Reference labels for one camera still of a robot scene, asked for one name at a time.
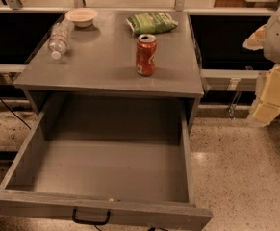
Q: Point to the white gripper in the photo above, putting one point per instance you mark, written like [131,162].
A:
[267,103]

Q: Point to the red coke can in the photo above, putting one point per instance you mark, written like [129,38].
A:
[146,49]

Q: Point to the open grey top drawer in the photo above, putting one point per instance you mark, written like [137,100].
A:
[129,156]

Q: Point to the green chip bag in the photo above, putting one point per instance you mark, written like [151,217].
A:
[151,23]

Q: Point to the grey cabinet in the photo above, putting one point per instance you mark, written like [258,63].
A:
[103,60]

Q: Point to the white paper bowl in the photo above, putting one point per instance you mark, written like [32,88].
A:
[81,17]

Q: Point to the clear plastic water bottle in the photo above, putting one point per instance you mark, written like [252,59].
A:
[58,43]

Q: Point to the black drawer handle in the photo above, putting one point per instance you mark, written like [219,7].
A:
[90,218]

